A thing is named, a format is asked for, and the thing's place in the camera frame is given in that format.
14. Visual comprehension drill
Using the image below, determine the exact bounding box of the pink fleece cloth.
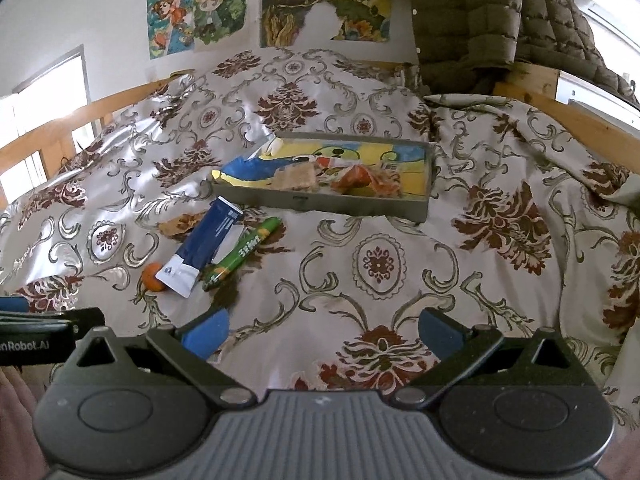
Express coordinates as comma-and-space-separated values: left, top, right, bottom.
600, 427, 640, 480
0, 364, 53, 480

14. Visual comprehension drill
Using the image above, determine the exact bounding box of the bright window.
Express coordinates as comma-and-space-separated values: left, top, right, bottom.
0, 45, 92, 202

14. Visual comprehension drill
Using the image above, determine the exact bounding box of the clear bag of mixed nuts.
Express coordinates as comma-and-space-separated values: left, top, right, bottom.
274, 161, 322, 194

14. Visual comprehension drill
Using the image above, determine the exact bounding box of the gold foil snack packet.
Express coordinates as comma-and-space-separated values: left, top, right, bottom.
159, 213, 207, 237

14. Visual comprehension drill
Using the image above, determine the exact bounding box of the floral patterned blanket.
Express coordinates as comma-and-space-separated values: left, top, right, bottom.
0, 47, 640, 431

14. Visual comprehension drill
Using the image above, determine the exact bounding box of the blue and white snack packet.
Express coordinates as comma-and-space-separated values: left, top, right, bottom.
156, 197, 245, 297

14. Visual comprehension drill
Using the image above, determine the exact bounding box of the orange red snack packet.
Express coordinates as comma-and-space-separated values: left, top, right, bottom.
331, 164, 402, 197

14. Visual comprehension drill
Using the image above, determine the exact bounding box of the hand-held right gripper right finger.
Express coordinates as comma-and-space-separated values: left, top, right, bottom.
390, 307, 584, 408

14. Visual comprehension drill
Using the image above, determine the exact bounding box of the grey tray with cartoon print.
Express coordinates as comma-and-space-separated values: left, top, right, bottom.
212, 132, 435, 223

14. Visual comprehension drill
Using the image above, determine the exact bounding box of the small orange mandarin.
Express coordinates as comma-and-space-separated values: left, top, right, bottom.
142, 262, 166, 292

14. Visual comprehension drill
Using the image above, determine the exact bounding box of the white cabinet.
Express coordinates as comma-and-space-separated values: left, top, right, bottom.
555, 70, 640, 137

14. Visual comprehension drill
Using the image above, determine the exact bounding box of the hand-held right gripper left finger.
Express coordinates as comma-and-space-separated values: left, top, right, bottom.
64, 306, 257, 408

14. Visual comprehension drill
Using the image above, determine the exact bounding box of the blond cartoon wall poster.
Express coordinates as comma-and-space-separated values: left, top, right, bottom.
192, 0, 249, 52

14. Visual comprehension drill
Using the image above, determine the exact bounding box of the green stick snack packet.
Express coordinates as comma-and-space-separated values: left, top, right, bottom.
201, 216, 282, 291

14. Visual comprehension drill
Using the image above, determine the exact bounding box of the wooden bed frame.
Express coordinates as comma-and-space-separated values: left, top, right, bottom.
0, 62, 640, 197

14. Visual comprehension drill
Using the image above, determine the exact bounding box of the olive puffer jacket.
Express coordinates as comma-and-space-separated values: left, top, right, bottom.
407, 0, 640, 109

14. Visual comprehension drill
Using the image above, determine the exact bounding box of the orange-haired cartoon wall poster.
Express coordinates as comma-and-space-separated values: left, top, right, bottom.
146, 0, 196, 59

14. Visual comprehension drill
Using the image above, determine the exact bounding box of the yellow swirl painting wall poster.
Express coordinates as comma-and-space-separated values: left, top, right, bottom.
260, 0, 392, 49

